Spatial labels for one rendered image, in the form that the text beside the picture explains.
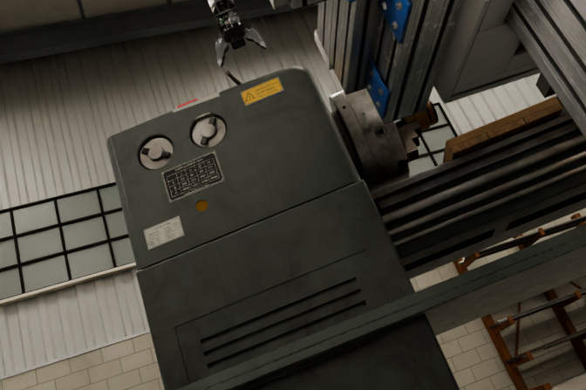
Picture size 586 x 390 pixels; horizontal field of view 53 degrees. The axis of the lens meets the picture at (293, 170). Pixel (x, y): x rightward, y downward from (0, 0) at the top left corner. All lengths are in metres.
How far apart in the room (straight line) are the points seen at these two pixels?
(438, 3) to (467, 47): 0.10
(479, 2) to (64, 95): 9.43
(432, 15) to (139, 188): 0.91
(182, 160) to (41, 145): 8.20
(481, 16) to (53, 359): 7.82
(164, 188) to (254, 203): 0.24
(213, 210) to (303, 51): 9.22
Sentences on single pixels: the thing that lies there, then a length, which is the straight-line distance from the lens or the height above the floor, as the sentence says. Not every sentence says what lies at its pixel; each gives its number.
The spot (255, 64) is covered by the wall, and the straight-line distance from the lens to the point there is 10.27.
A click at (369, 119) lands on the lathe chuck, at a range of 1.60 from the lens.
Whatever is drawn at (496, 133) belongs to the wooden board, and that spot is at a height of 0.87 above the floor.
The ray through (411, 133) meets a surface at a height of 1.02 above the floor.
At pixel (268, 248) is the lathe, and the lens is 1.39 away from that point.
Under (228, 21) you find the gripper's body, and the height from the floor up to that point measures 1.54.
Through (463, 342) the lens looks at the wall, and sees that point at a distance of 8.81.
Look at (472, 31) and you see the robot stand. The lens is 0.95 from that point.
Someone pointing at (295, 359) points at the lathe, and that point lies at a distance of 1.30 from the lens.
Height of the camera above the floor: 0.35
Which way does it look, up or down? 25 degrees up
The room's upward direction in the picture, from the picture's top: 22 degrees counter-clockwise
